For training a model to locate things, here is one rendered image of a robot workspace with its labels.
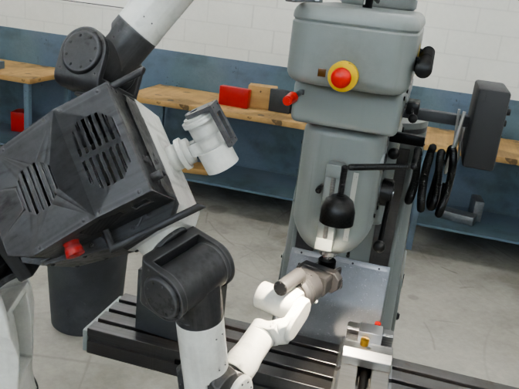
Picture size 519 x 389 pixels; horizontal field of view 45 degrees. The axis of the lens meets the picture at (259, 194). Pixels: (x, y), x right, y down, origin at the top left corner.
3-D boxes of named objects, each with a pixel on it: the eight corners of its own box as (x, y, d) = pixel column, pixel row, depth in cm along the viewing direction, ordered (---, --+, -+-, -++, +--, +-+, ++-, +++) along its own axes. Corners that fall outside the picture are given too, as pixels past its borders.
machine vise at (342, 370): (388, 427, 149) (396, 388, 145) (326, 413, 152) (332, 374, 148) (392, 350, 181) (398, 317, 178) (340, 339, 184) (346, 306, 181)
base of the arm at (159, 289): (165, 338, 110) (187, 305, 103) (118, 285, 113) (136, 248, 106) (220, 296, 121) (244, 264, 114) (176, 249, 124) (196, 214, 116)
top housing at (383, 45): (407, 100, 125) (422, 16, 120) (279, 81, 130) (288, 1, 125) (416, 74, 168) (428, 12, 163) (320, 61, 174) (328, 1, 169)
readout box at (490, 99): (497, 173, 165) (517, 93, 158) (461, 167, 167) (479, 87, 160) (492, 155, 183) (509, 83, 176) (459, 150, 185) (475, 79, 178)
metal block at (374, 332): (378, 356, 164) (382, 336, 162) (355, 351, 165) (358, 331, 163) (379, 346, 169) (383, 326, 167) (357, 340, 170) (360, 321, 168)
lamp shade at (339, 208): (329, 229, 129) (333, 201, 127) (313, 216, 135) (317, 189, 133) (359, 228, 132) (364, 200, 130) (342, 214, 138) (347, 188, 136)
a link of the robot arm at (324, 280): (345, 266, 157) (325, 282, 147) (340, 300, 160) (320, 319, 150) (300, 251, 163) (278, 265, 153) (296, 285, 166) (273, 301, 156)
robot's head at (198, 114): (195, 163, 118) (229, 150, 115) (173, 123, 115) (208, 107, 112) (206, 150, 123) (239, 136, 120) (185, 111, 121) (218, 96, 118)
